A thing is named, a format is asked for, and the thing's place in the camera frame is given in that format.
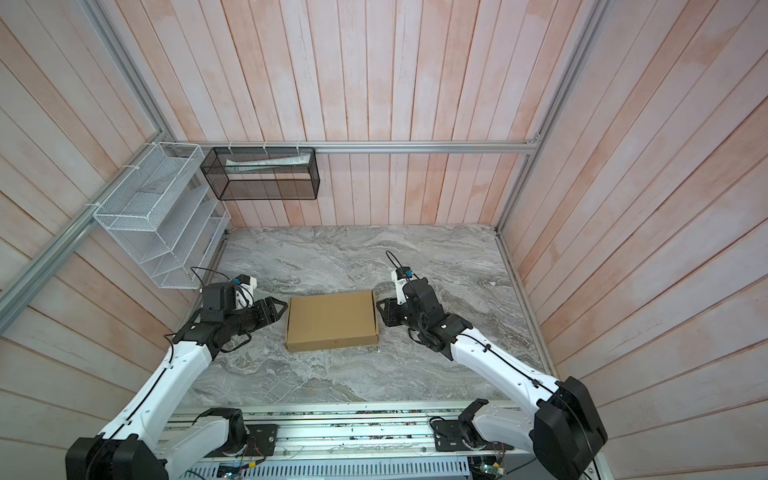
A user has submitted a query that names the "brown cardboard box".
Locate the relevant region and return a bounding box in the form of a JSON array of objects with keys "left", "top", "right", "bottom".
[{"left": 285, "top": 290, "right": 379, "bottom": 353}]

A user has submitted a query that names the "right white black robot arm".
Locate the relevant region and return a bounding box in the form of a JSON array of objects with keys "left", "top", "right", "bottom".
[{"left": 376, "top": 267, "right": 608, "bottom": 479}]

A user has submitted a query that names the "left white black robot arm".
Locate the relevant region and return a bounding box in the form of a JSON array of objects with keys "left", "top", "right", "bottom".
[{"left": 65, "top": 275, "right": 289, "bottom": 479}]

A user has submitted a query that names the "white paper in black basket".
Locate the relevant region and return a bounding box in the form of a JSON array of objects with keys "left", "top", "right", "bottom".
[{"left": 224, "top": 154, "right": 312, "bottom": 174}]

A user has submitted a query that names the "left green circuit board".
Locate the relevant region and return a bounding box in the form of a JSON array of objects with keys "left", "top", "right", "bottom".
[{"left": 216, "top": 463, "right": 248, "bottom": 480}]

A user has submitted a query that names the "green circuit board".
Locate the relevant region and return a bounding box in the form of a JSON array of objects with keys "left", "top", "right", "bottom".
[
  {"left": 216, "top": 463, "right": 248, "bottom": 480},
  {"left": 468, "top": 457, "right": 504, "bottom": 480}
]

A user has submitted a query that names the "right green circuit board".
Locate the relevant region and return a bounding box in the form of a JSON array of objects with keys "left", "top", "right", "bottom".
[{"left": 468, "top": 457, "right": 504, "bottom": 480}]

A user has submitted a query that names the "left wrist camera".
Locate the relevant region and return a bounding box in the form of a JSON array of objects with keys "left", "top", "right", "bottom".
[{"left": 232, "top": 274, "right": 257, "bottom": 309}]

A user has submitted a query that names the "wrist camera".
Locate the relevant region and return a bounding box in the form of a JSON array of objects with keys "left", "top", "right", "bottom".
[
  {"left": 232, "top": 274, "right": 257, "bottom": 309},
  {"left": 391, "top": 267, "right": 413, "bottom": 305}
]

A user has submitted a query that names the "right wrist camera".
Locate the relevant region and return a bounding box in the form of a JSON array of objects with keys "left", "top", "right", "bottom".
[{"left": 391, "top": 267, "right": 413, "bottom": 305}]

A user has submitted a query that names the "aluminium mounting rail frame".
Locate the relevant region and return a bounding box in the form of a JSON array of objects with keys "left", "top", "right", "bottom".
[{"left": 101, "top": 398, "right": 601, "bottom": 466}]

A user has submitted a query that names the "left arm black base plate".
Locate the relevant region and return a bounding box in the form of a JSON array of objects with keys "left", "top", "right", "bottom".
[{"left": 206, "top": 423, "right": 278, "bottom": 458}]

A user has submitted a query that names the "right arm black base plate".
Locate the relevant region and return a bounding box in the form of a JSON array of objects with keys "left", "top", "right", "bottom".
[{"left": 428, "top": 416, "right": 507, "bottom": 452}]

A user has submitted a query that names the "black wire mesh basket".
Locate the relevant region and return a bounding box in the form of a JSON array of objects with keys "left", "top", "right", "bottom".
[{"left": 201, "top": 146, "right": 321, "bottom": 201}]

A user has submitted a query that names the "white wire mesh shelf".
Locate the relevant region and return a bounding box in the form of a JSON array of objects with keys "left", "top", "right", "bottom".
[{"left": 94, "top": 142, "right": 230, "bottom": 290}]

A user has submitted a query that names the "white slotted cable duct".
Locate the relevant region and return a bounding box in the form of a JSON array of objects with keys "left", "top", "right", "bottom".
[{"left": 180, "top": 456, "right": 470, "bottom": 479}]

